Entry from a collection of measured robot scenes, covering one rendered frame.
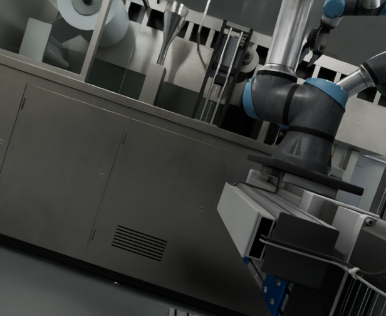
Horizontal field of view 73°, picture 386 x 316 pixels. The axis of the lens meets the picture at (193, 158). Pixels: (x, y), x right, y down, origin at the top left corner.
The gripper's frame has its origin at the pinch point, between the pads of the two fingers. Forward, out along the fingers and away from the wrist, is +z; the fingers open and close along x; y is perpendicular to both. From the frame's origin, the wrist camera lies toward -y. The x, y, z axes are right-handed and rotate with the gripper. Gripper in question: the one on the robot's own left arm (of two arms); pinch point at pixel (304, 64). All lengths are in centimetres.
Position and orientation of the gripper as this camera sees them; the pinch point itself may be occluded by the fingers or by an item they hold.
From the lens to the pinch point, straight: 147.8
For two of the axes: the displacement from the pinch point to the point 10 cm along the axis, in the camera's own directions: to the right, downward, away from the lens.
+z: -2.0, 5.7, 7.9
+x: -9.5, -3.2, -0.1
